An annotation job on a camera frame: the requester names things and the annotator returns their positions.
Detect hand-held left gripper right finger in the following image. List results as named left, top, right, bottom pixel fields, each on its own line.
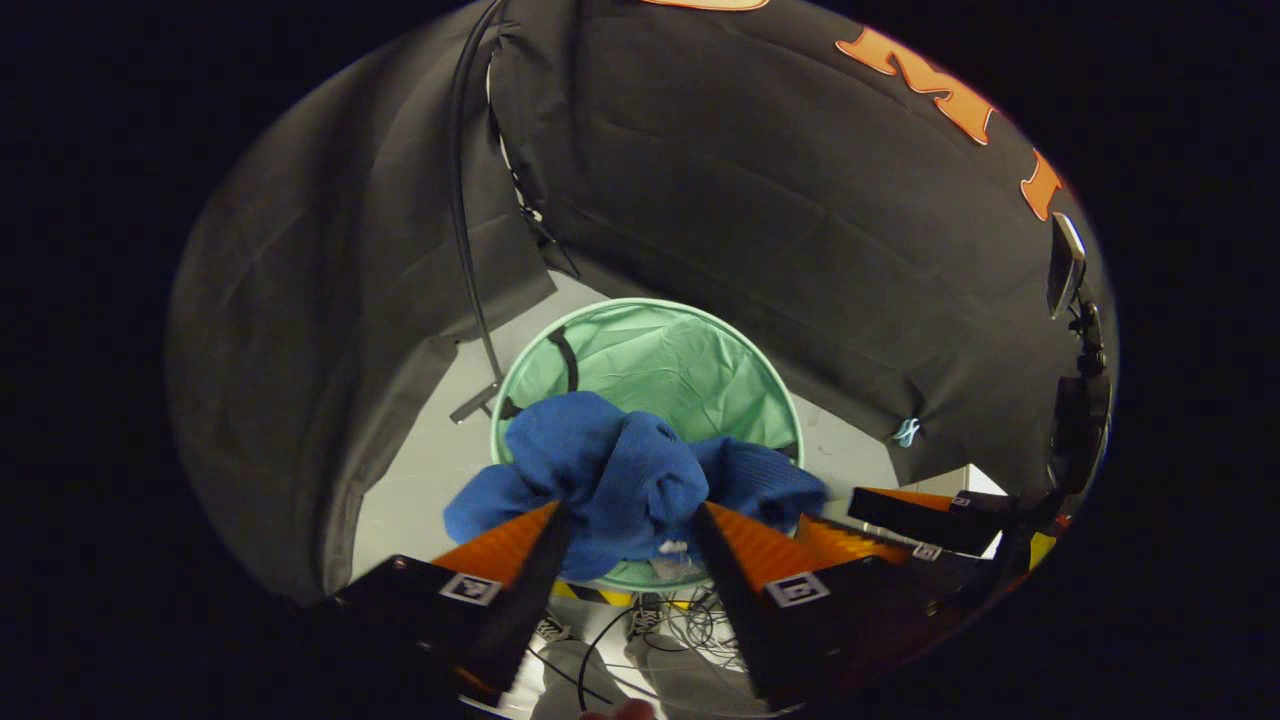
left=693, top=502, right=961, bottom=706

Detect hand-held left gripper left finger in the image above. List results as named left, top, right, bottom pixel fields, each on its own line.
left=330, top=500, right=573, bottom=706

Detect blue corduroy jacket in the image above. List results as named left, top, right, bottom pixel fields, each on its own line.
left=443, top=390, right=829, bottom=583

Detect green laundry hamper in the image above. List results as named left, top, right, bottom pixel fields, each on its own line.
left=490, top=298, right=806, bottom=591

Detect person's grey trousers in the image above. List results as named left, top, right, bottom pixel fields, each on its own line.
left=530, top=630, right=771, bottom=720

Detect black stand with grey device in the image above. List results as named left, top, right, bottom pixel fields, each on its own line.
left=1045, top=212, right=1113, bottom=496

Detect black backdrop cloth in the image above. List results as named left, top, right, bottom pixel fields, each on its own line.
left=490, top=0, right=1101, bottom=501
left=165, top=5, right=556, bottom=606

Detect tangle of thin cables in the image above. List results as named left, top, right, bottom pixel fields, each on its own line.
left=530, top=590, right=761, bottom=706

